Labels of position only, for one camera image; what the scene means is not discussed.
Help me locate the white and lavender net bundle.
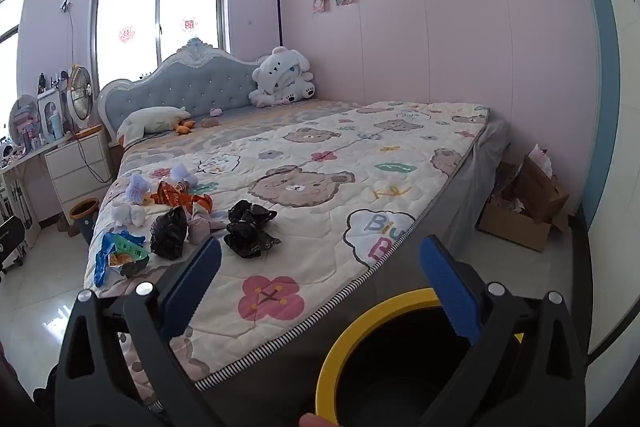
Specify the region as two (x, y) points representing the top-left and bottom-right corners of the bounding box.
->
(170, 164), (200, 188)

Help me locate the black plastic bag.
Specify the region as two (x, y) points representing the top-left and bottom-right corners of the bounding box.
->
(150, 206), (190, 260)
(223, 224), (282, 259)
(227, 200), (278, 228)

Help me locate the white desk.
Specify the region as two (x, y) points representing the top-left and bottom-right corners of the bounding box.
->
(0, 141), (56, 253)

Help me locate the orange snack packet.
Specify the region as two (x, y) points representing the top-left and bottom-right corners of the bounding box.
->
(187, 194), (215, 214)
(150, 180), (193, 208)

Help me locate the dark wrapper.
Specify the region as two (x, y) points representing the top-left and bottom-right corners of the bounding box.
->
(120, 259), (151, 279)

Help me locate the white drawer cabinet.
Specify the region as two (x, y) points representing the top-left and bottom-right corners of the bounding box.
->
(44, 127), (113, 223)

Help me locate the green snack packet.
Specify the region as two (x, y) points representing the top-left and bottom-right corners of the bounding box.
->
(107, 234), (150, 268)

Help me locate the white goose plush toy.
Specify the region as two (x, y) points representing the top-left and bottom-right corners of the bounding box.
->
(116, 106), (197, 142)

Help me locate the large window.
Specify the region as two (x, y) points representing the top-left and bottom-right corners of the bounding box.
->
(92, 0), (228, 82)

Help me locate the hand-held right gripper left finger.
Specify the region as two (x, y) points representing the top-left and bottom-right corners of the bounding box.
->
(55, 237), (223, 427)

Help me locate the side window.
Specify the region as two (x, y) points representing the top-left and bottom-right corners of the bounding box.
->
(0, 0), (28, 148)

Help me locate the round white vanity mirror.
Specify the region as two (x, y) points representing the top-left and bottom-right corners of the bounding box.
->
(9, 94), (41, 148)

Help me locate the cardboard box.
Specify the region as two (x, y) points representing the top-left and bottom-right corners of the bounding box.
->
(477, 144), (571, 252)

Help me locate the black wall cable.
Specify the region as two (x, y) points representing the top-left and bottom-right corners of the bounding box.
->
(60, 0), (81, 72)

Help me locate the grey bag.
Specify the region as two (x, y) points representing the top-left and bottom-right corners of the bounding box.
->
(186, 209), (228, 245)

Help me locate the electric desk fan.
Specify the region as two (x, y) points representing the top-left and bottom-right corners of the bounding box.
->
(62, 66), (96, 132)

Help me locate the blue door frame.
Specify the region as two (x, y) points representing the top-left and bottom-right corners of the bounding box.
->
(557, 0), (623, 230)

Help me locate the black bin with yellow rim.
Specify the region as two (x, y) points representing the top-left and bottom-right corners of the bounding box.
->
(315, 288), (526, 427)

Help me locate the white dog plush toy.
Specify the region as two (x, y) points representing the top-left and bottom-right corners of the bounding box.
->
(248, 47), (317, 108)

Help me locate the blue plastic wrapper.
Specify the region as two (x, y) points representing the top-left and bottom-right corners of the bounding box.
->
(93, 232), (146, 289)

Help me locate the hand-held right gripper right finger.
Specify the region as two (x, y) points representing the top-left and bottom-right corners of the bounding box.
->
(419, 234), (586, 427)

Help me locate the bear print quilt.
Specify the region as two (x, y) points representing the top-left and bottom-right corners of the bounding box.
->
(85, 99), (493, 408)

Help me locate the black power cable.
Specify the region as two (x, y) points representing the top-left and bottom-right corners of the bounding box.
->
(75, 132), (108, 182)

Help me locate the dark blue bin orange rim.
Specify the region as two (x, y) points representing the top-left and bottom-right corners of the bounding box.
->
(69, 198), (103, 245)

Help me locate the bed with blue tufted headboard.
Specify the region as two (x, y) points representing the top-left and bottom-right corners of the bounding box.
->
(85, 38), (511, 413)

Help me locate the person's right hand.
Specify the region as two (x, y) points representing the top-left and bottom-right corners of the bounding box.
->
(299, 412), (337, 427)

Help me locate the grey orange patterned bedsheet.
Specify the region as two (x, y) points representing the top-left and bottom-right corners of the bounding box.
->
(120, 99), (361, 158)

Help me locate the white arched organizer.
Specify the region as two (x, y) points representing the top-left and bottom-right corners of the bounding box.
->
(37, 89), (63, 142)

